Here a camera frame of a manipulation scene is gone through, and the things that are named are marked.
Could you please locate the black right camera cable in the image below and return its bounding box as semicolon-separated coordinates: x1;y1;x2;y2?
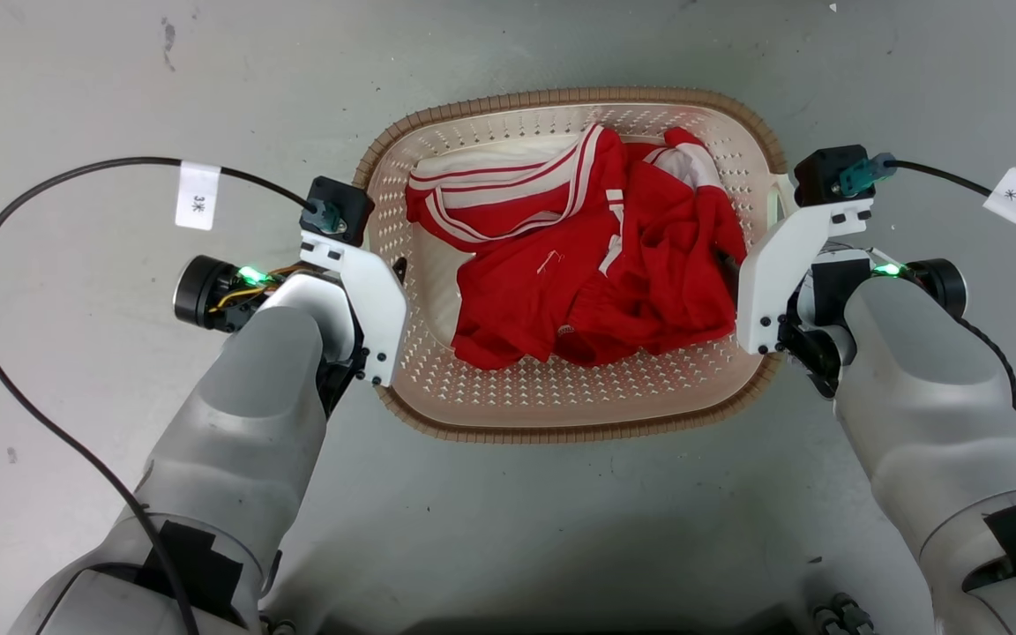
892;159;1016;246

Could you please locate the white cloth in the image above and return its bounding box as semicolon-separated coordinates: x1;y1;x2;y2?
411;134;584;182

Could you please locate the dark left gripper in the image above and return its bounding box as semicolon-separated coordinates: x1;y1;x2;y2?
317;256;409;417

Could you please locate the white paper tag with digit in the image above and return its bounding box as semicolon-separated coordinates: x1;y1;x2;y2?
175;161;222;233

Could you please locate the beige perforated plastic laundry basket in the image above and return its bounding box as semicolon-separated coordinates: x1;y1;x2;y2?
351;86;791;445

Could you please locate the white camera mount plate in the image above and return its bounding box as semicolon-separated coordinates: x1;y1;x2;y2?
735;198;876;356
299;228;408;389

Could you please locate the red garment with white stripes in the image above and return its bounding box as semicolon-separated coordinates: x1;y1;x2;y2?
404;123;749;371

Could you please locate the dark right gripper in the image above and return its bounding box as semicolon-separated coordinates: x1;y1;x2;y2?
716;249;876;400

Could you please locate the white right camera mount plate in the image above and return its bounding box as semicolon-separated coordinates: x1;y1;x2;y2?
735;198;876;356

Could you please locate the white paper tag with star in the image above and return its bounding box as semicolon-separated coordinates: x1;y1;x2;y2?
982;167;1016;224

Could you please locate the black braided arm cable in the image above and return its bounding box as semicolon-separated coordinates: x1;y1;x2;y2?
953;313;1016;413

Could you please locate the white left camera mount plate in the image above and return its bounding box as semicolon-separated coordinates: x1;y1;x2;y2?
299;228;408;389

